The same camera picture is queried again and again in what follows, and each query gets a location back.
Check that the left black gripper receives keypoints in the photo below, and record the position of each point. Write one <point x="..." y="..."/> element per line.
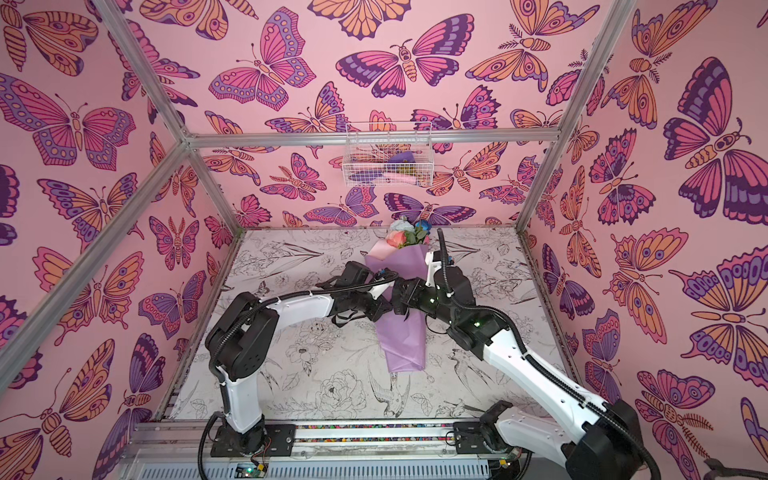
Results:
<point x="381" y="307"/>

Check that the pink purple wrapping paper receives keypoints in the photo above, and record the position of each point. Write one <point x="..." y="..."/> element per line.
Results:
<point x="401" y="332"/>

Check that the blue fake flower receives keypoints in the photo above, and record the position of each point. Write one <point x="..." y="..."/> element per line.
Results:
<point x="422" y="228"/>

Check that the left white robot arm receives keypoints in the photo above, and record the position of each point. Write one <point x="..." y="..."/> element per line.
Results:
<point x="240" y="341"/>

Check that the black ribbon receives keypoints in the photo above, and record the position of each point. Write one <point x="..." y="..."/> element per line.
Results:
<point x="400" y="296"/>

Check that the pink fake rose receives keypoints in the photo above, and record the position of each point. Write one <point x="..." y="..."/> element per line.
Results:
<point x="397" y="239"/>

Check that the white wire basket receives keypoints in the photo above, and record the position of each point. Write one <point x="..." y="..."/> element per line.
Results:
<point x="391" y="153"/>

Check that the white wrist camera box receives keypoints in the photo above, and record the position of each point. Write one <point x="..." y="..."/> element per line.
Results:
<point x="435" y="276"/>

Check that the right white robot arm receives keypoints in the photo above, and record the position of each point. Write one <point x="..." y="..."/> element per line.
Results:
<point x="602" y="439"/>

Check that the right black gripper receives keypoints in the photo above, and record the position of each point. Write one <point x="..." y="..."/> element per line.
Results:
<point x="401" y="294"/>

